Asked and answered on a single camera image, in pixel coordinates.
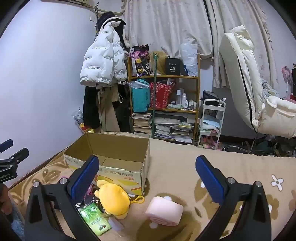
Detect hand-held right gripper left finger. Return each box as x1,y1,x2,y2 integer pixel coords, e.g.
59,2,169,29
24,155,100,241

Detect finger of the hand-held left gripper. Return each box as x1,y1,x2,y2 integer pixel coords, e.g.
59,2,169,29
0,148,29,166
0,139,14,153

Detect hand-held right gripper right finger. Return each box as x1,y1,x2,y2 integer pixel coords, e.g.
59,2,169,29
195,155,272,241

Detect yellow plush toy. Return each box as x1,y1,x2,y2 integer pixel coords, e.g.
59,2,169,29
94,179,145,219

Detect printed cardboard box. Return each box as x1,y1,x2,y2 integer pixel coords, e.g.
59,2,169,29
63,132,150,196

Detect green tissue packet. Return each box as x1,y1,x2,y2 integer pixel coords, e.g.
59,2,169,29
79,204,112,236

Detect pink roll plush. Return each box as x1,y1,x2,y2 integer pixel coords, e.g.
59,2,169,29
145,196,184,226

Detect clear plastic packet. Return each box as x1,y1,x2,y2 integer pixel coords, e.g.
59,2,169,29
107,214,124,232

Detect black tissue packet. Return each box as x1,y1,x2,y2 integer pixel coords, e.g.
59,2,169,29
75,193,104,209

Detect light blue cloth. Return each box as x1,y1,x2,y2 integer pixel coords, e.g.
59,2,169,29
200,117,220,129

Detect messy pile of books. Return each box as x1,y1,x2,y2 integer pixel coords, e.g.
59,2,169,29
154,117,194,143

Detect beige hanging coat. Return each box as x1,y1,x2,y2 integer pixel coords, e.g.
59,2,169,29
96,87,121,133

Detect black hanging garment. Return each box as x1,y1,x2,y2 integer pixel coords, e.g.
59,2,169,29
83,86,101,130

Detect white trolley cart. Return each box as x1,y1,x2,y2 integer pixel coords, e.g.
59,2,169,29
198,98,226,149

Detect neat stack of books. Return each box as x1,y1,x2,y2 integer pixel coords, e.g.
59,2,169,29
132,113,152,137

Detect wooden shelf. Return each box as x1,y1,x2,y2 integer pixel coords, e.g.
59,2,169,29
127,54,201,144

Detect row of small bottles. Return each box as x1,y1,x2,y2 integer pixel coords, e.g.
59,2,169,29
175,88,197,109

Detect green pole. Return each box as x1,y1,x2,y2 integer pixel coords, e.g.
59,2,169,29
151,53,160,139

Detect teal bag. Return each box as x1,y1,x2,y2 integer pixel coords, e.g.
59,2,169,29
129,79,151,113

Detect red patterned bag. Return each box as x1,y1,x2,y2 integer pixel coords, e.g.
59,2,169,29
149,82,174,110

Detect cream padded chair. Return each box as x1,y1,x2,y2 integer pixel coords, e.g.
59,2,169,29
218,25,296,139

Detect black box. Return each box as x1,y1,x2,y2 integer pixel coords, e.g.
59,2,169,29
165,58,183,76

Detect white puffer jacket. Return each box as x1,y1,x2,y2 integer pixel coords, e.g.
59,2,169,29
80,17,128,88

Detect translucent plastic bag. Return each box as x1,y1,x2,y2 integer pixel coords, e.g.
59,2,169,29
180,43,199,77

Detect blond wig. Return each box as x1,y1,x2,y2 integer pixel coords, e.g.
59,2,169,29
148,51,170,76

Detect purple printed bag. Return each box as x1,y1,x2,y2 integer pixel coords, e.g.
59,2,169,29
129,44,152,77

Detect pink fan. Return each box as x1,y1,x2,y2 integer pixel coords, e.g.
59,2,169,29
282,66,295,96

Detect pale floral curtain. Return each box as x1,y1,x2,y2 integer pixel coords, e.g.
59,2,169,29
122,0,213,58
205,0,279,88

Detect dark hat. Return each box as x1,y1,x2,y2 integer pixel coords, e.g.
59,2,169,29
96,12,126,29

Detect wall hook rack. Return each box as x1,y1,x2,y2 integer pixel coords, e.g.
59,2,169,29
79,0,125,17

